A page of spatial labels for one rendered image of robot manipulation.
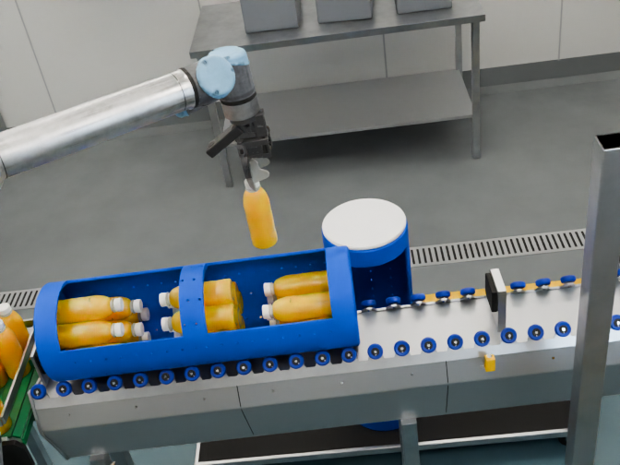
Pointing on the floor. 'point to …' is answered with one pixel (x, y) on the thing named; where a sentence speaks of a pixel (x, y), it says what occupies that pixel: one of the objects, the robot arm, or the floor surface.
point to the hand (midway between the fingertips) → (252, 182)
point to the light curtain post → (595, 300)
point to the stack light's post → (38, 448)
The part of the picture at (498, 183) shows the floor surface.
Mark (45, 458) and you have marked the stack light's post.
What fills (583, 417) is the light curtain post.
